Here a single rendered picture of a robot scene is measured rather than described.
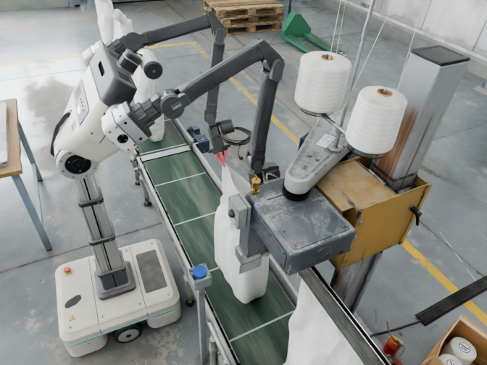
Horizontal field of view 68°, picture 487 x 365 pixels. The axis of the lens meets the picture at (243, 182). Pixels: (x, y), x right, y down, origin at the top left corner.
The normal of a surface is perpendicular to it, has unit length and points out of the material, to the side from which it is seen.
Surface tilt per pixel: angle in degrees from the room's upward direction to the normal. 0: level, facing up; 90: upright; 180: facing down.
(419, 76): 90
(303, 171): 0
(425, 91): 90
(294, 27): 75
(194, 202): 0
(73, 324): 0
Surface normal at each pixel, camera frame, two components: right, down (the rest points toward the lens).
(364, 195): 0.05, -0.76
